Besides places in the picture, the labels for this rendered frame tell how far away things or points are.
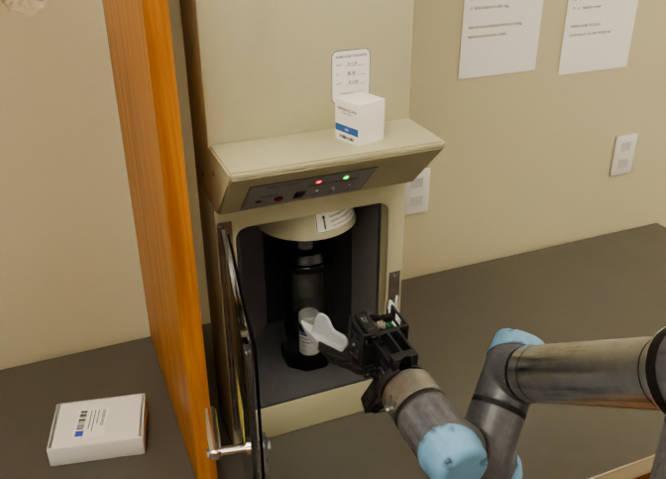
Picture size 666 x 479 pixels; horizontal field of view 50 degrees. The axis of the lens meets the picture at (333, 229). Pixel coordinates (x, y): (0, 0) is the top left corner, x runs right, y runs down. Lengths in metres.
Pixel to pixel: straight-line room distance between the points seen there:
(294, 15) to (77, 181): 0.65
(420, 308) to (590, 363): 0.89
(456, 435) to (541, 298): 0.93
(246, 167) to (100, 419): 0.62
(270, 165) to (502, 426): 0.46
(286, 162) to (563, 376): 0.44
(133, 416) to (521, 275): 1.00
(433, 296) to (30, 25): 1.04
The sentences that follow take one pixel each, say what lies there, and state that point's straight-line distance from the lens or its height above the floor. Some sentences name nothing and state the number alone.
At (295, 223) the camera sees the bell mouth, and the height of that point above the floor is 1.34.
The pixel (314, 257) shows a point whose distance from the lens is 1.26.
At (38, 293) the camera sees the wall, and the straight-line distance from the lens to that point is 1.60.
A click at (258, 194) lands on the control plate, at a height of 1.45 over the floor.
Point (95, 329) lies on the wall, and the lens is 1.66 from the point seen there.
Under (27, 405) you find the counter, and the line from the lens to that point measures 1.54.
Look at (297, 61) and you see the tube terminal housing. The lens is 1.05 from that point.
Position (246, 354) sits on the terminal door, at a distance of 0.82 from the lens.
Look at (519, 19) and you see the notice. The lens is 1.75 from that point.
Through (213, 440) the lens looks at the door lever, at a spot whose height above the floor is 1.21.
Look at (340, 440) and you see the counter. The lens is 1.35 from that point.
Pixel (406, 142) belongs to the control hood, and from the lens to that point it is 1.04.
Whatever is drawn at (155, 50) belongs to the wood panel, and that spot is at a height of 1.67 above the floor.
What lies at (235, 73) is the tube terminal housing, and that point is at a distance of 1.02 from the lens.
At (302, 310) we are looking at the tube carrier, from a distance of 1.30.
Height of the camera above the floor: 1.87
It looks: 27 degrees down
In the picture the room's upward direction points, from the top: straight up
